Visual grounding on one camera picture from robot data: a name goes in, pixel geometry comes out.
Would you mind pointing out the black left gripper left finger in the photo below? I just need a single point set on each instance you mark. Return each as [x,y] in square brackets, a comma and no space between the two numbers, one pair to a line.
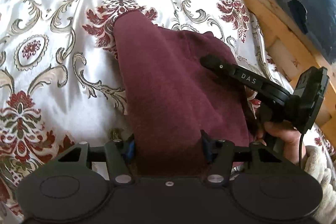
[129,149]

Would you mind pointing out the person's right hand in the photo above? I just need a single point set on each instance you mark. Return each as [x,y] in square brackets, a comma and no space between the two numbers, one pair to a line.
[288,134]

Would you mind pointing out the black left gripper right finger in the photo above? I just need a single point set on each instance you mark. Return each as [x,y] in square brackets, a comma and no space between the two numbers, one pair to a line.
[207,146]

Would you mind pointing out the wooden bed frame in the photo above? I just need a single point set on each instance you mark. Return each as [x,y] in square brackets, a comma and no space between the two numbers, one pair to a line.
[262,16]

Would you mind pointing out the maroon small garment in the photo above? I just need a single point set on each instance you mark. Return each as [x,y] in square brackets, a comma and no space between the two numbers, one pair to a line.
[172,99]

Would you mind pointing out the white floral satin bedspread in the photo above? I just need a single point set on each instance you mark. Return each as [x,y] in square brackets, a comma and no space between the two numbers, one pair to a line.
[65,56]

